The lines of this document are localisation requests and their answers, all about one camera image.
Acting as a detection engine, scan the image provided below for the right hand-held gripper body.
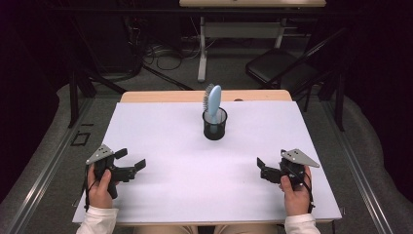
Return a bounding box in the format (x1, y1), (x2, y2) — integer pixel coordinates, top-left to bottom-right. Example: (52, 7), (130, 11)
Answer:
(260, 148), (320, 192)

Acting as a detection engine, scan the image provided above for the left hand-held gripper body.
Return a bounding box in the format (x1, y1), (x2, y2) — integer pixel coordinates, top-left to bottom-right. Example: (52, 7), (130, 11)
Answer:
(85, 143), (137, 200)

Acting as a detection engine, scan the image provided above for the black mesh pen holder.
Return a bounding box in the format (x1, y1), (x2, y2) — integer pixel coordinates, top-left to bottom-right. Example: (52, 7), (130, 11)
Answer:
(202, 106), (228, 141)

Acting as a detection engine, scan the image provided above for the light blue hairbrush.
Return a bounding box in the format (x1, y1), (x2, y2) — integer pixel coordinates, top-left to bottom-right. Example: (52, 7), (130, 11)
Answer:
(202, 83), (223, 135)

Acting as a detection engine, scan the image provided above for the person's left hand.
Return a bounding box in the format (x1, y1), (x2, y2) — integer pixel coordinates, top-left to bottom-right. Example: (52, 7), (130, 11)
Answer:
(87, 164), (115, 210)

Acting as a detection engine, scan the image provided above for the person's right hand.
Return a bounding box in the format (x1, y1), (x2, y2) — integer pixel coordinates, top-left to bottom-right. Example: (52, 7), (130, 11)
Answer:
(280, 165), (314, 217)

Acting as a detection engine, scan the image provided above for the black metal stand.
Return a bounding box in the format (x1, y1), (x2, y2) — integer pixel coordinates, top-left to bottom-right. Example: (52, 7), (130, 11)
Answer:
(66, 13), (130, 130)
(319, 28), (347, 133)

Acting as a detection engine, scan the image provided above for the black folding chair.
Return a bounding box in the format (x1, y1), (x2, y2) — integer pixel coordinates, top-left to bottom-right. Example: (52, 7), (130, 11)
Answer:
(244, 27), (347, 98)

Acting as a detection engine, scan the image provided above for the black equipment cabinet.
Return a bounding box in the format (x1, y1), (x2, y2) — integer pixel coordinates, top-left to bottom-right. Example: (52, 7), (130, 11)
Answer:
(74, 16), (137, 73)

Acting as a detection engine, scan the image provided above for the white desk with metal legs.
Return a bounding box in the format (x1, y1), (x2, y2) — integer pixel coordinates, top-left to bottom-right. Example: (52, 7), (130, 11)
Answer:
(178, 0), (327, 83)

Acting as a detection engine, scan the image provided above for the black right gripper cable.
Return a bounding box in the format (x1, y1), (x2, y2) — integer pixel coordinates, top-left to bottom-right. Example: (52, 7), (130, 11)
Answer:
(285, 167), (316, 215)

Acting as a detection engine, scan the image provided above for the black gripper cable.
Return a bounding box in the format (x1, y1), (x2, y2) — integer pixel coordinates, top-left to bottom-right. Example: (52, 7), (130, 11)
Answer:
(285, 167), (316, 215)
(83, 165), (98, 213)

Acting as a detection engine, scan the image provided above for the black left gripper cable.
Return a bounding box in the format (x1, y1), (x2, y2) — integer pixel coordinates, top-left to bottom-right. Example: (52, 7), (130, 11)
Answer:
(83, 165), (98, 213)

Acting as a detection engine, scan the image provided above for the aluminium floor rail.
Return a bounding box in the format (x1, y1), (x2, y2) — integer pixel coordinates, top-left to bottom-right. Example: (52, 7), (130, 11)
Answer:
(6, 97), (95, 234)
(320, 100), (395, 234)

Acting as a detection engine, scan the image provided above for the bundle of floor cables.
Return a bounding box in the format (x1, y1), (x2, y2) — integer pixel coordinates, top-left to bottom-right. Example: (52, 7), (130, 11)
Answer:
(142, 42), (203, 71)

